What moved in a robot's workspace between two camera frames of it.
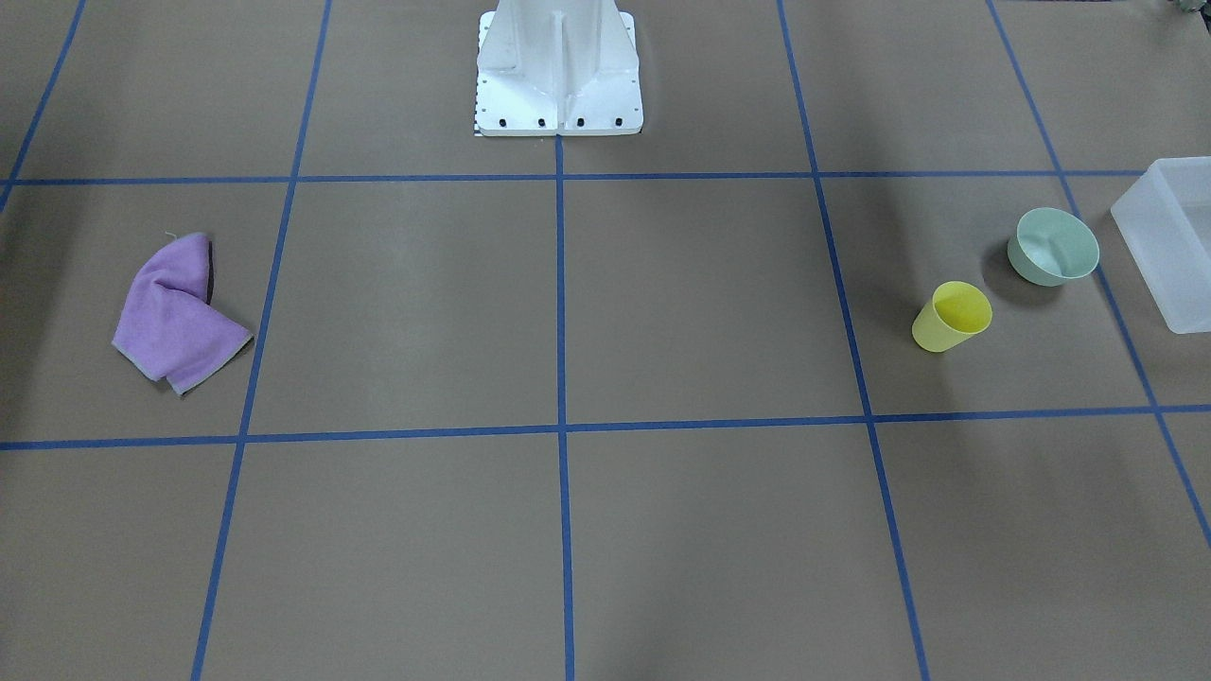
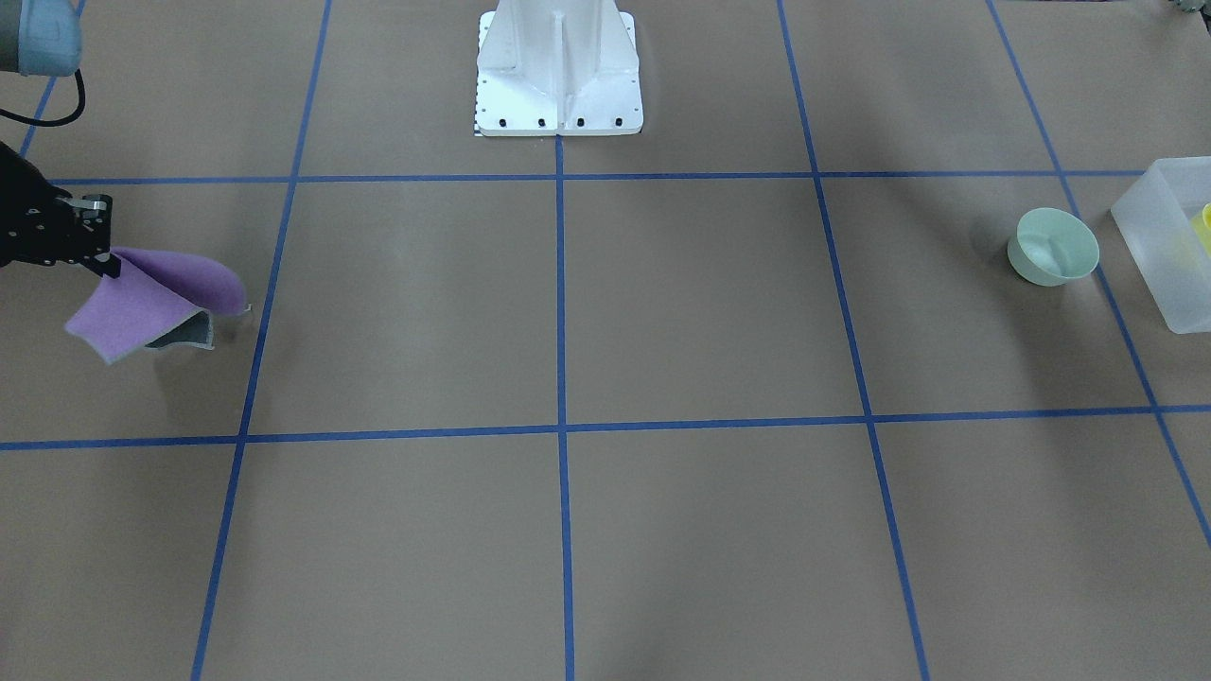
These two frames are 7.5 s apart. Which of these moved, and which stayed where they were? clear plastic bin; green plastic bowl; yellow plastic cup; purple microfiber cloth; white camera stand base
Moved: yellow plastic cup; purple microfiber cloth
Stayed: green plastic bowl; white camera stand base; clear plastic bin
